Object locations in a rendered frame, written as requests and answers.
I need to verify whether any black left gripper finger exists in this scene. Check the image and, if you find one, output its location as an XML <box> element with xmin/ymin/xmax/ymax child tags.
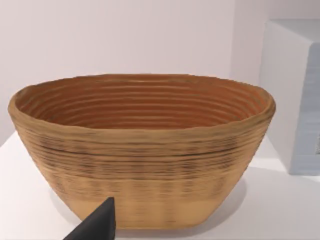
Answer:
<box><xmin>58</xmin><ymin>196</ymin><xmax>117</xmax><ymax>240</ymax></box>

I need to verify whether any brown woven basket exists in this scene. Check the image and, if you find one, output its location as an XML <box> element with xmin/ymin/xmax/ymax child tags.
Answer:
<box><xmin>7</xmin><ymin>73</ymin><xmax>277</xmax><ymax>224</ymax></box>

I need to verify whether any pale grey cabinet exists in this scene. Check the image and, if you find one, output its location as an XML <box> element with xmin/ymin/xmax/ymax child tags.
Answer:
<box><xmin>258</xmin><ymin>19</ymin><xmax>320</xmax><ymax>177</ymax></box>

